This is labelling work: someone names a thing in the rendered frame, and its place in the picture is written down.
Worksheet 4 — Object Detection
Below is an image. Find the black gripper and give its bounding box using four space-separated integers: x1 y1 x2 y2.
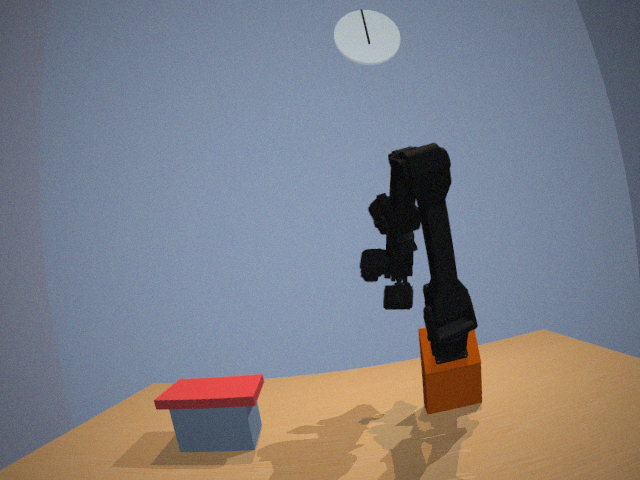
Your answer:
383 251 413 310

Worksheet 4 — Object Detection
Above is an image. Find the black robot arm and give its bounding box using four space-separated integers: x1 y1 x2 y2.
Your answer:
360 143 478 365

